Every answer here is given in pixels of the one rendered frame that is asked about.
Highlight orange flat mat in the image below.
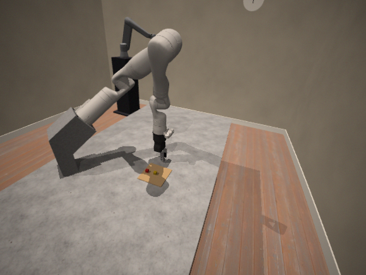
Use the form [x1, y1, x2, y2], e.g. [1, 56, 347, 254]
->
[137, 163, 172, 187]

